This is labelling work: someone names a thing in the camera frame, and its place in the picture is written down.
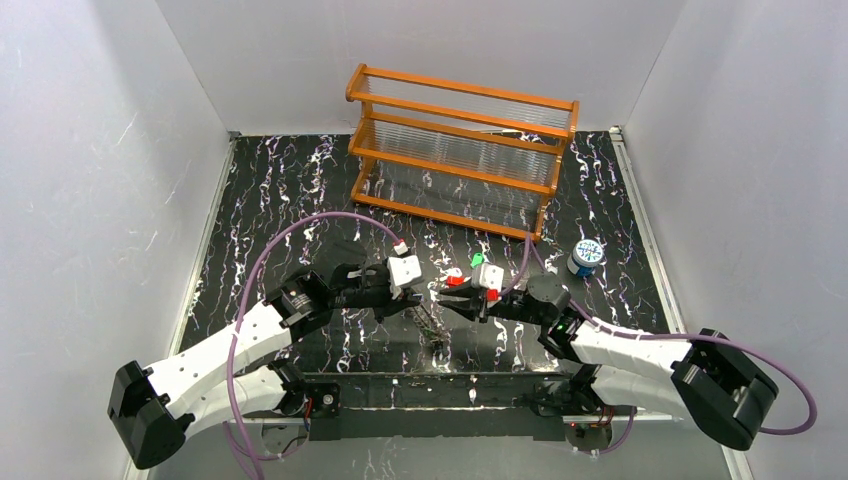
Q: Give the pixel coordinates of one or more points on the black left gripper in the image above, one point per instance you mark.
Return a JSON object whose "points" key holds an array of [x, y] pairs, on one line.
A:
{"points": [[395, 301]]}

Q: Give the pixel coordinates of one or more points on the metal oval keyring holder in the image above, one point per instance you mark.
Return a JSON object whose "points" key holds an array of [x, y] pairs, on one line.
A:
{"points": [[434, 333]]}

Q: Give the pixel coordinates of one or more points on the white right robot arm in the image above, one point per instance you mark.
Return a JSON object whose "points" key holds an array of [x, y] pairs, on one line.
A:
{"points": [[705, 381]]}

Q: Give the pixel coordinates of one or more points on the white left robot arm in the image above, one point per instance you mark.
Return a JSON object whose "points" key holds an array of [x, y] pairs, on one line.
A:
{"points": [[156, 408]]}

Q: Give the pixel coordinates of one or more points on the orange wooden rack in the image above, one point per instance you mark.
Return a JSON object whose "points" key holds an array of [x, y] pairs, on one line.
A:
{"points": [[472, 156]]}

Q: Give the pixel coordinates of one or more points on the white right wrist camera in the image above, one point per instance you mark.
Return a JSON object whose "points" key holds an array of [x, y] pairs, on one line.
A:
{"points": [[488, 278]]}

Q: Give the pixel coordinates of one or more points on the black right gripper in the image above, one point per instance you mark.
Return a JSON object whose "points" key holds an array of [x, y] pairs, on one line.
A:
{"points": [[477, 304]]}

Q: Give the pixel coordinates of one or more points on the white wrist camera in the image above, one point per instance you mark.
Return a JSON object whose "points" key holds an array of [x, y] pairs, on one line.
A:
{"points": [[488, 278], [404, 269]]}

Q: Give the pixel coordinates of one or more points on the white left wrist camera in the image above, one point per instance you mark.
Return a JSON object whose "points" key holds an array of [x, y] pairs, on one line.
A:
{"points": [[404, 269]]}

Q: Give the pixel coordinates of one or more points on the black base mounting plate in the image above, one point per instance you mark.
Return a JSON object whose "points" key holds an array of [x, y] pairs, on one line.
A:
{"points": [[540, 406]]}

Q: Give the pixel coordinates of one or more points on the blue lidded jar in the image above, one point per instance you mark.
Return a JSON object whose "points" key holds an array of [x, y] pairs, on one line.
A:
{"points": [[585, 256]]}

